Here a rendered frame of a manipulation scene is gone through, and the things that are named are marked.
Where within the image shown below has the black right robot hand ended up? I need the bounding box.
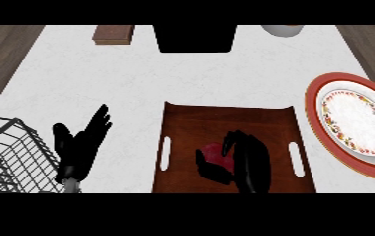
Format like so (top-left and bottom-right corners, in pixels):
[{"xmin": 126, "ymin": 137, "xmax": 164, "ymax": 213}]
[{"xmin": 195, "ymin": 129, "xmax": 274, "ymax": 194}]

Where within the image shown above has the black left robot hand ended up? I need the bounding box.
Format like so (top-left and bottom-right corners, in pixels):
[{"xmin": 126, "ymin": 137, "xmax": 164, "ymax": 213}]
[{"xmin": 52, "ymin": 103, "xmax": 114, "ymax": 185}]

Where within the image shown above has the red pear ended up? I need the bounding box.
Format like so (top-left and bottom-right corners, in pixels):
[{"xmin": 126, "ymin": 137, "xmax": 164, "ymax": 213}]
[{"xmin": 201, "ymin": 142, "xmax": 237, "ymax": 173}]

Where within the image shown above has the brown wooden tray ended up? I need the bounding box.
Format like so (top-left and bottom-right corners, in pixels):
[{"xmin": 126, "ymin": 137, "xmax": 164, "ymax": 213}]
[{"xmin": 151, "ymin": 101, "xmax": 318, "ymax": 194}]

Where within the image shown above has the red rimmed floral plate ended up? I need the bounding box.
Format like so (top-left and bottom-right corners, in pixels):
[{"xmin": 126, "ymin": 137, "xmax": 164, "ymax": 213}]
[{"xmin": 303, "ymin": 71, "xmax": 375, "ymax": 178}]

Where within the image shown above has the brown wooden block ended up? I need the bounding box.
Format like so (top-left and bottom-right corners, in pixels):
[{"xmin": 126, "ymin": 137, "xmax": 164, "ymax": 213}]
[{"xmin": 92, "ymin": 25, "xmax": 136, "ymax": 46}]

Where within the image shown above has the black appliance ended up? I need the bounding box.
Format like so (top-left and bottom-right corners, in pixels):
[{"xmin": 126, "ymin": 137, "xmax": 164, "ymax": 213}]
[{"xmin": 151, "ymin": 25, "xmax": 240, "ymax": 54}]

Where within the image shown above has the white bowl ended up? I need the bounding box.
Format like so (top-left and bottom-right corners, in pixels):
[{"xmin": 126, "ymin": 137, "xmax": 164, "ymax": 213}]
[{"xmin": 260, "ymin": 25, "xmax": 305, "ymax": 38}]

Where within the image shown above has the dark wire basket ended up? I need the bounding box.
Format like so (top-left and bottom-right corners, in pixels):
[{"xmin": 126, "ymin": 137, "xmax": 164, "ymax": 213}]
[{"xmin": 0, "ymin": 116, "xmax": 68, "ymax": 194}]

